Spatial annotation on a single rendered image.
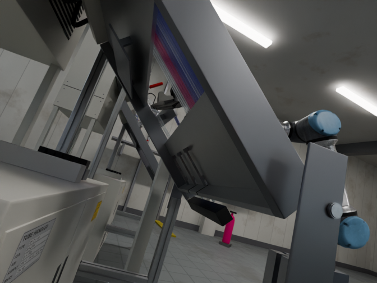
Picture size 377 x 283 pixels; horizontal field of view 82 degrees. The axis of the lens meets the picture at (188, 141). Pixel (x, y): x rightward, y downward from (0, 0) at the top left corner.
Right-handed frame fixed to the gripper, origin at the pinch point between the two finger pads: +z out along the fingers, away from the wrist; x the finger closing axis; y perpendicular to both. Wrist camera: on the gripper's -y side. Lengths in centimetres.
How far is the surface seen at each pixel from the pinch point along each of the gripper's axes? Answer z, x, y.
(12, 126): 190, -328, 113
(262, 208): -2, 56, -34
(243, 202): -2, 51, -33
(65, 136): 35.8, -10.1, -1.8
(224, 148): -4, 45, -24
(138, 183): 13, -364, -33
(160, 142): 0.1, -8.1, -12.8
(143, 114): 3.9, -8.0, 0.6
